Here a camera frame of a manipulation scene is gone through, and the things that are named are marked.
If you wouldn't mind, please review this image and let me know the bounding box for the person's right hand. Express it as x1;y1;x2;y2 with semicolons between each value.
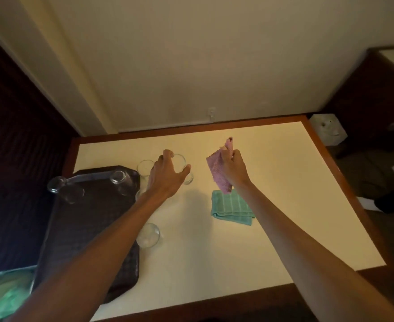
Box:
217;148;253;190

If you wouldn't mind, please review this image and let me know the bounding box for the white waste bin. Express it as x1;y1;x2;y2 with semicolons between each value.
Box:
309;113;348;146

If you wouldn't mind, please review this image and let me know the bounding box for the person's right forearm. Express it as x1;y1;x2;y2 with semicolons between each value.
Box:
232;180;394;322

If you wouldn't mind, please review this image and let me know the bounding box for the pink cleaning cloth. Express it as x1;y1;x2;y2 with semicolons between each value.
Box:
206;137;235;194

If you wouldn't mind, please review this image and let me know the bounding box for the dark brown serving tray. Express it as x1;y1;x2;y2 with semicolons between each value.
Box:
32;165;141;304

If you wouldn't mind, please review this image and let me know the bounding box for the dark quilted headboard panel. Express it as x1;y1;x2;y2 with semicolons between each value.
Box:
0;26;81;276

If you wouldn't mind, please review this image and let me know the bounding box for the teal folded cloth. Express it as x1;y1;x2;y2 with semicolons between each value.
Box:
211;190;255;227

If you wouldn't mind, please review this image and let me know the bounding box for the clear drinking glass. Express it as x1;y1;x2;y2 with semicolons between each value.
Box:
136;223;161;249
47;176;85;204
137;159;156;185
109;169;132;197
169;153;195;185

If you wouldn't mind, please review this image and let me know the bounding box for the person's left forearm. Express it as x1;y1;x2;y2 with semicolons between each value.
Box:
5;190;173;322

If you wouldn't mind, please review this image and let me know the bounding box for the person's left hand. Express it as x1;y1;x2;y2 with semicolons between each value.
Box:
148;149;192;199

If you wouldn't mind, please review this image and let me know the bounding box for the dark wooden dresser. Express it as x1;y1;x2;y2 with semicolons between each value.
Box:
324;46;394;146

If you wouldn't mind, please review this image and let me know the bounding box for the green plastic bag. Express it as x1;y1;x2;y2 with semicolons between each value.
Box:
0;265;38;322

